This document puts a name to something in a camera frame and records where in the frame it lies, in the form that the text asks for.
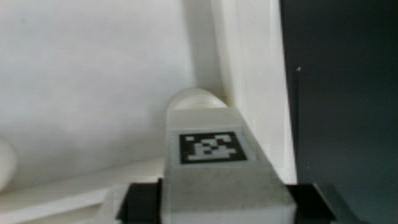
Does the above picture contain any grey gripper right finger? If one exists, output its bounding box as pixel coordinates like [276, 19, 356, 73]
[288, 183, 356, 224]

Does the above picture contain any white table leg with tag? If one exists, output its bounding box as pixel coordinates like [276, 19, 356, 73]
[160, 88, 297, 224]

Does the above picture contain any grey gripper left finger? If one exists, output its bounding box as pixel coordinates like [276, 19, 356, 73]
[96, 182, 162, 224]

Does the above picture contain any white square tabletop part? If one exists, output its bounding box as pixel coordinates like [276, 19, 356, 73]
[0, 0, 297, 224]

